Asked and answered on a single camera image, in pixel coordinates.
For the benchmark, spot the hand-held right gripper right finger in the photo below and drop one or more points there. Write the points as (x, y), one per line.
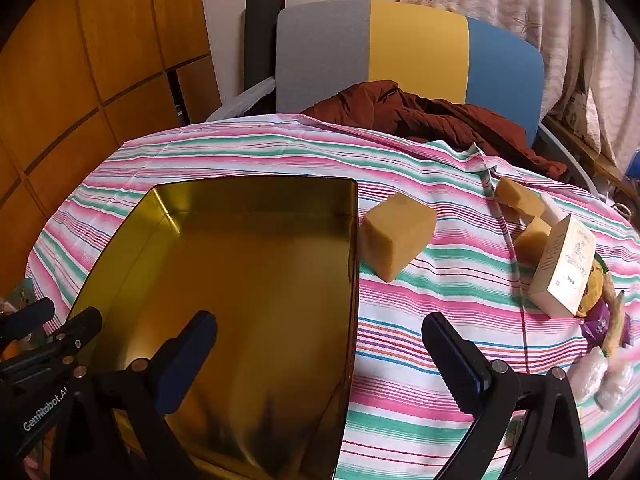
(452, 360)

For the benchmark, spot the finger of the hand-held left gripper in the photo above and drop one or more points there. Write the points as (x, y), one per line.
(75, 330)
(25, 317)

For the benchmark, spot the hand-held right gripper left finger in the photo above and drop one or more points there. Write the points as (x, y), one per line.
(192, 360)

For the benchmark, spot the golden metal tin box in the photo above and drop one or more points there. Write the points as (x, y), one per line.
(240, 285)

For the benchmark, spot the large yellow sponge block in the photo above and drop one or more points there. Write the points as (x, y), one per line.
(395, 235)

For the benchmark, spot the white pack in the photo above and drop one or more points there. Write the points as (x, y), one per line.
(590, 372)
(616, 385)

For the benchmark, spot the small yellow sponge block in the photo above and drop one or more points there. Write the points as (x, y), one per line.
(532, 245)

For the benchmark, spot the cream carton box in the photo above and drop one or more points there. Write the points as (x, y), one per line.
(560, 270)

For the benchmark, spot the purple packet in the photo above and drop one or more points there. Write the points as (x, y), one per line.
(597, 327)

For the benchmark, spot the yellow knitted pouch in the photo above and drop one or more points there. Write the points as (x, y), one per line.
(592, 285)

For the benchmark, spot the orange green snack packet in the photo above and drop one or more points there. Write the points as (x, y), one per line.
(615, 320)

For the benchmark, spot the ragged yellow sponge block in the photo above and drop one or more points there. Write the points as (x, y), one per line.
(517, 197)

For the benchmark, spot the striped tablecloth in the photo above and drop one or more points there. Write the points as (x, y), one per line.
(425, 285)

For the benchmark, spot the brown jacket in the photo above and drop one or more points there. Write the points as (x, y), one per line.
(440, 120)

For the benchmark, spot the wooden ledge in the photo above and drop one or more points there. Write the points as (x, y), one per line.
(585, 150)

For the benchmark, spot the wooden cabinet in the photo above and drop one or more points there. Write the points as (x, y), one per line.
(75, 60)

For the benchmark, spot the grey yellow blue chair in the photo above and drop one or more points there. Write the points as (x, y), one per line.
(415, 45)

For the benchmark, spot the black rolled mat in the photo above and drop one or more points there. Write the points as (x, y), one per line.
(257, 35)

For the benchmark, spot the pale patterned curtain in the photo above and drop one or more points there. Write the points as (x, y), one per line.
(525, 0)

